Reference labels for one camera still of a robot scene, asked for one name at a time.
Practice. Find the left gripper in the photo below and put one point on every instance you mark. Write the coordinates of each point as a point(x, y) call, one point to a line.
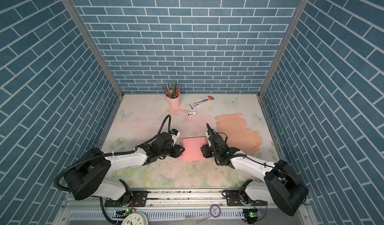
point(177, 151)

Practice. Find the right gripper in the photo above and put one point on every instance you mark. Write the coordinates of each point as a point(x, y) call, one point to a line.
point(205, 151)

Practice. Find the pink paper box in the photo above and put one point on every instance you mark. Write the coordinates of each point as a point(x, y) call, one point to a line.
point(192, 148)

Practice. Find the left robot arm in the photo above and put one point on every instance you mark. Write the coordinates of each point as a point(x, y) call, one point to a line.
point(89, 176)

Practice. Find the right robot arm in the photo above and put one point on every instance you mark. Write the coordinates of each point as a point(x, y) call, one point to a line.
point(283, 186)

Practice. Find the peach paper box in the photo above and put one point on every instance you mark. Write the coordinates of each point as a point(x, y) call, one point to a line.
point(239, 134)

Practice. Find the blue white pen box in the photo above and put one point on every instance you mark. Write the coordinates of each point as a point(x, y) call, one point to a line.
point(201, 102)

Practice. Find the pink pencil bucket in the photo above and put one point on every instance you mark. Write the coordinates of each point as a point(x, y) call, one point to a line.
point(174, 103)

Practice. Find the coloured pencils bundle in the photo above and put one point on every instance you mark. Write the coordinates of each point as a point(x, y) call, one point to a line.
point(172, 90)

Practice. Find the white round clock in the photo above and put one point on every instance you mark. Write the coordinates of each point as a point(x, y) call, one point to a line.
point(136, 218)

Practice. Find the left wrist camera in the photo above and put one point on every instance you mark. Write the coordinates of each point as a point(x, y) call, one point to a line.
point(175, 134)

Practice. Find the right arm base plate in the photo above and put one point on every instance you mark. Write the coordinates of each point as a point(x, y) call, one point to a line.
point(236, 198)

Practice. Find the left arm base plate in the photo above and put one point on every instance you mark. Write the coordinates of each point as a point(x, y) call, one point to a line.
point(131, 200)

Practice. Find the metal base rail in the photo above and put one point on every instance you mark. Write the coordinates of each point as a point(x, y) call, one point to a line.
point(172, 206)

